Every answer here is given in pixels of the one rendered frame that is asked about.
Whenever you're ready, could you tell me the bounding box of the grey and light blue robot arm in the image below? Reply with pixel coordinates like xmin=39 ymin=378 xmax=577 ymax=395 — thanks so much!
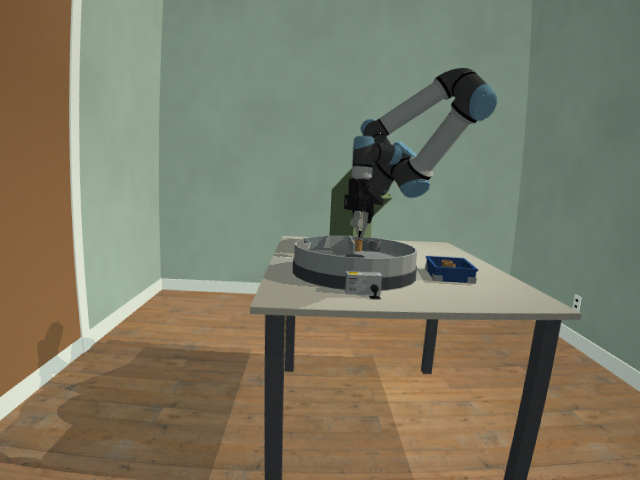
xmin=352 ymin=68 xmax=497 ymax=205

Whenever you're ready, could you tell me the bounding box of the blue crate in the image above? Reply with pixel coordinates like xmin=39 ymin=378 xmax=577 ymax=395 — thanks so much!
xmin=425 ymin=256 xmax=478 ymax=284

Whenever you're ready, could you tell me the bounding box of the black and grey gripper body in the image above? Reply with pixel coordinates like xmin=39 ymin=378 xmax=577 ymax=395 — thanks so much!
xmin=344 ymin=178 xmax=373 ymax=211

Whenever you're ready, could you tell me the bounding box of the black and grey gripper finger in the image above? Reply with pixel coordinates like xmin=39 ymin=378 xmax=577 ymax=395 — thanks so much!
xmin=357 ymin=204 xmax=374 ymax=238
xmin=350 ymin=210 xmax=362 ymax=238

